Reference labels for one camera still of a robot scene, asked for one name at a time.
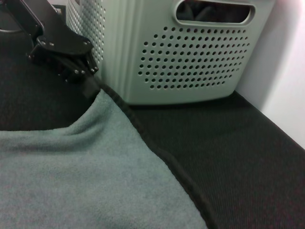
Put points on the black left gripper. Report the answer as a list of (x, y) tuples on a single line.
[(64, 38)]

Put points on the yellow and grey towel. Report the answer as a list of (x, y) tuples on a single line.
[(83, 179)]

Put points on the black tablecloth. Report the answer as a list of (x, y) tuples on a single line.
[(238, 155)]

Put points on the grey perforated storage box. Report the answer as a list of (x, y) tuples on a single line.
[(124, 47)]

